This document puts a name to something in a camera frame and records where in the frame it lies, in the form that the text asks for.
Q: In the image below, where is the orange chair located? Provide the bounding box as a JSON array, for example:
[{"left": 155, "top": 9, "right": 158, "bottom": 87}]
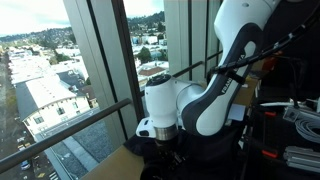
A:
[{"left": 264, "top": 49, "right": 284, "bottom": 73}]

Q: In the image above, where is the metal corner bracket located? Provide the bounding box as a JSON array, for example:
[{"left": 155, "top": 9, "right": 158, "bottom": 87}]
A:
[{"left": 282, "top": 105, "right": 302, "bottom": 123}]

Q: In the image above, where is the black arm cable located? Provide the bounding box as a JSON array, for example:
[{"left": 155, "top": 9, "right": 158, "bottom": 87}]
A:
[{"left": 206, "top": 9, "right": 320, "bottom": 76}]

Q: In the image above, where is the grey cable coil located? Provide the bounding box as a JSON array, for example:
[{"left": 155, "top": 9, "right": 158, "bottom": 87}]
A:
[{"left": 294, "top": 117, "right": 320, "bottom": 145}]

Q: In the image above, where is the black zip jumper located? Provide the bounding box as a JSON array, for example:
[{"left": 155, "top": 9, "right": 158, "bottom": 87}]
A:
[{"left": 124, "top": 121, "right": 248, "bottom": 180}]

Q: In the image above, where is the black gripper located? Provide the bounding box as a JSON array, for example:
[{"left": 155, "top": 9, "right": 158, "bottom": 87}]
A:
[{"left": 154, "top": 138, "right": 184, "bottom": 167}]

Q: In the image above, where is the metal window handrail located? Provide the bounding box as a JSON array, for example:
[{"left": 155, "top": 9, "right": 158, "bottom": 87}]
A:
[{"left": 0, "top": 49, "right": 223, "bottom": 176}]

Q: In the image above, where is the aluminium extrusion rail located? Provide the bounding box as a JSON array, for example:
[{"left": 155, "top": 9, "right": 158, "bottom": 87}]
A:
[{"left": 283, "top": 145, "right": 320, "bottom": 174}]

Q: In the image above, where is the red-handled black clamp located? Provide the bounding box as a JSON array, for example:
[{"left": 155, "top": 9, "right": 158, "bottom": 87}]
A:
[
  {"left": 240, "top": 133, "right": 280, "bottom": 160},
  {"left": 248, "top": 107, "right": 278, "bottom": 118}
]

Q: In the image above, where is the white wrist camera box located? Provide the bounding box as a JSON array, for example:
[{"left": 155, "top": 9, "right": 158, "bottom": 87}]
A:
[{"left": 135, "top": 116, "right": 157, "bottom": 139}]

